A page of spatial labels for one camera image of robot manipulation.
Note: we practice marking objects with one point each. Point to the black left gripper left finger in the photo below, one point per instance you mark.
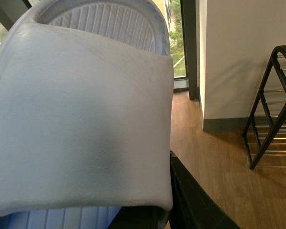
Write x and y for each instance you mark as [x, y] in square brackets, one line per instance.
[139, 217]

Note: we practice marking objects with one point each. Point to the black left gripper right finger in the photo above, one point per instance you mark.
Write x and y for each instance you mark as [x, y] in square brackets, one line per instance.
[192, 207]

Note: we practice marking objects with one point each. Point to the light blue slide slipper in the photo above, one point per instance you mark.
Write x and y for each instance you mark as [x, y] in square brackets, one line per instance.
[86, 92]

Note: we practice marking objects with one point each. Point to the black metal shoe rack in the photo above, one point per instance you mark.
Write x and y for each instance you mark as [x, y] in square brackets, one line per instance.
[264, 134]

